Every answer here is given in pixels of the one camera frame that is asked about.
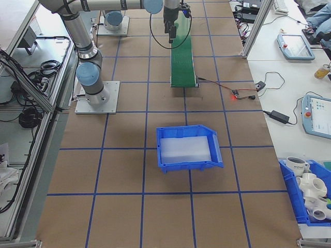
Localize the blue-sleeved person forearm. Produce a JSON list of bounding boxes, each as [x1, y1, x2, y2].
[[307, 4, 331, 29]]

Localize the green conveyor belt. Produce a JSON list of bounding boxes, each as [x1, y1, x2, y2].
[[169, 12, 200, 89]]

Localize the red and black lead bundle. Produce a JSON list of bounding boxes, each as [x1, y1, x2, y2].
[[235, 22, 252, 41]]

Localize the white keyboard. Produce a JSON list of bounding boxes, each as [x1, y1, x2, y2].
[[273, 0, 290, 14]]

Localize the white foam pad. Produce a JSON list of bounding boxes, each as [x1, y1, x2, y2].
[[158, 135, 212, 165]]

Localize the grey teach pendant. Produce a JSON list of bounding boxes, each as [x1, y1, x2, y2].
[[276, 33, 316, 61], [299, 93, 331, 138]]

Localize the blue open-front storage bin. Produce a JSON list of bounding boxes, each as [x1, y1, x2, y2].
[[156, 124, 224, 175]]

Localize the black power adapter brick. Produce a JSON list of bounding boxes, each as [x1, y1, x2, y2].
[[269, 110, 291, 123]]

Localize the black desk device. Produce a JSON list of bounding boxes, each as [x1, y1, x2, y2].
[[302, 27, 319, 44]]

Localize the grey metal box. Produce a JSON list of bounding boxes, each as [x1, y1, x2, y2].
[[17, 25, 39, 55]]

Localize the clear cup of yellow drink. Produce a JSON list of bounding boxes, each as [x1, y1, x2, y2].
[[313, 64, 331, 80]]

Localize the white printed mug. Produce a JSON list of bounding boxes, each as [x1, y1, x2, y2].
[[285, 156, 310, 178]]

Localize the white PVC pipe fitting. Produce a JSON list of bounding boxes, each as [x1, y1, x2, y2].
[[295, 172, 329, 200], [303, 196, 331, 222]]

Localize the large blue parts bin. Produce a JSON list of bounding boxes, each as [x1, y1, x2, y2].
[[278, 159, 331, 228]]

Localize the white cloth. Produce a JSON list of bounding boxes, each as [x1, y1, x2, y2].
[[0, 143, 19, 198]]

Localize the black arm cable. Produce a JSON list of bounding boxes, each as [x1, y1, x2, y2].
[[148, 12, 194, 50]]

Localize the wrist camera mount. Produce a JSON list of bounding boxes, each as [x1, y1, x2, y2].
[[180, 2, 193, 18]]

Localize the white square base plate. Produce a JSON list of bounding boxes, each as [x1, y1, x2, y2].
[[74, 80, 121, 115], [95, 16, 130, 36]]

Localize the red and black wire pair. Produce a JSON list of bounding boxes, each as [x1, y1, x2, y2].
[[198, 76, 259, 93]]

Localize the aluminium extrusion post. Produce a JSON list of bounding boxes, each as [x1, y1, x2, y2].
[[241, 0, 273, 59]]

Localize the thin black looped cable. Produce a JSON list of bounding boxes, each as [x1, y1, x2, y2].
[[259, 71, 285, 98]]

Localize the thin black cable coil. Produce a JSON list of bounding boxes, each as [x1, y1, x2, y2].
[[40, 60, 62, 72]]

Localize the V-shaped metal bar frame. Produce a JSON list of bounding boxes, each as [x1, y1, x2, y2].
[[0, 0, 78, 243]]

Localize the black adapter cable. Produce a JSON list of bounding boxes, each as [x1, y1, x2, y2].
[[288, 98, 306, 126]]

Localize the black cable bundle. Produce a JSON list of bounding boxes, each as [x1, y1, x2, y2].
[[0, 49, 43, 95]]

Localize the thick black cable coil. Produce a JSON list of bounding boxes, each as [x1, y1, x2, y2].
[[18, 107, 43, 129]]

